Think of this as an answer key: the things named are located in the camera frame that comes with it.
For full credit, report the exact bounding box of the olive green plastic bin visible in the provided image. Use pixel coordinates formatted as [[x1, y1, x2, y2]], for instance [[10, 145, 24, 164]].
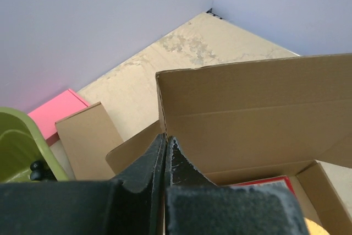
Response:
[[1, 107, 69, 183]]

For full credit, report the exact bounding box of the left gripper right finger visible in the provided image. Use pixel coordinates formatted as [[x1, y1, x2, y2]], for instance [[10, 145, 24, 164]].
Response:
[[165, 136, 308, 234]]

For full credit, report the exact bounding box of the pink sticky note pad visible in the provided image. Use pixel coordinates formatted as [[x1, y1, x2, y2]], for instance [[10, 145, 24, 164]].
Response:
[[28, 89, 90, 146]]

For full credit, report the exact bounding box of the large cardboard box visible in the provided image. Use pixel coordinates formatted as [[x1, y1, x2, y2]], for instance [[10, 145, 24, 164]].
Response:
[[106, 54, 351, 234]]

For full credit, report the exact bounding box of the purple grapes back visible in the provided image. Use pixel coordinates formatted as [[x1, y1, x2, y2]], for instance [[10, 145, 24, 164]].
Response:
[[30, 160, 55, 181]]

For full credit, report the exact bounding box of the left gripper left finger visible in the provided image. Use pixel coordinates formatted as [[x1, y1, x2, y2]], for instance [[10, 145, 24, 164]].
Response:
[[1, 134, 167, 234]]

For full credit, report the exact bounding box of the small folded cardboard box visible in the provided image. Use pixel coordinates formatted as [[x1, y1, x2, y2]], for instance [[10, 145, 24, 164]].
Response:
[[56, 102, 123, 181]]

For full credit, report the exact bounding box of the red rectangular packet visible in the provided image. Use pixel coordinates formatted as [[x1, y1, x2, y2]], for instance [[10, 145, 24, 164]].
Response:
[[228, 175, 297, 198]]

